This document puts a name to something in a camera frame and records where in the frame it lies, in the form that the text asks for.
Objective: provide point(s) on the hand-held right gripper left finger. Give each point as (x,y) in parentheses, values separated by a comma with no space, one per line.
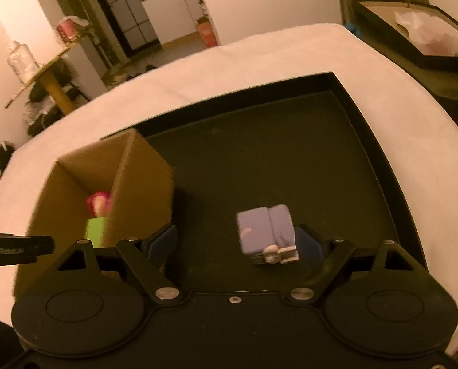
(163,240)

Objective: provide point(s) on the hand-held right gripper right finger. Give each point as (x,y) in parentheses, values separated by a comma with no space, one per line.
(307,244)

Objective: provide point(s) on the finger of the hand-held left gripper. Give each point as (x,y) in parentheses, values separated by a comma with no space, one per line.
(17,250)

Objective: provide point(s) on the purple blocky toy figure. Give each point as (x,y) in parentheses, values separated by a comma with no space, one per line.
(263,228)

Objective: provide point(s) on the cardboard box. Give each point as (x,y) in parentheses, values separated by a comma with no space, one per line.
(144,184)

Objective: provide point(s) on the green block toy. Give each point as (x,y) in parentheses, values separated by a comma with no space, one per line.
(95,232)

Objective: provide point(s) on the pink toy figure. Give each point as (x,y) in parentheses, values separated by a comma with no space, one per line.
(98,203)

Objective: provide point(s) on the black tray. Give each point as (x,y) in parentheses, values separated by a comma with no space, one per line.
(271,153)

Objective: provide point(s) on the black box lid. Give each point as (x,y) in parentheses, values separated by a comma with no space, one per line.
(386,36)

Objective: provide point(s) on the clear plastic bag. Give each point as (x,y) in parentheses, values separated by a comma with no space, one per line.
(432,34)

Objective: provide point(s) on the glass jar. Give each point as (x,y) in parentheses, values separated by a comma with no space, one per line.
(21,61)

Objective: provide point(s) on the olive green furniture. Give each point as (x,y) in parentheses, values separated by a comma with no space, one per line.
(444,84)

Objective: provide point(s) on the orange box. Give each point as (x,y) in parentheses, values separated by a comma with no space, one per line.
(207,32)

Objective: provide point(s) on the pink bag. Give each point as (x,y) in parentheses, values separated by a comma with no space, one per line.
(71,29)

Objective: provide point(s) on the white cabinet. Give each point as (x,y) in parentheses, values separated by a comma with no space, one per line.
(175,11)

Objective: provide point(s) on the dark lattice door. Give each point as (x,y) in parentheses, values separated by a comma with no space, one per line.
(125,11)

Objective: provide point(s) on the yellow post side table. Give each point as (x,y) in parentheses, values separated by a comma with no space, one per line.
(56,84)

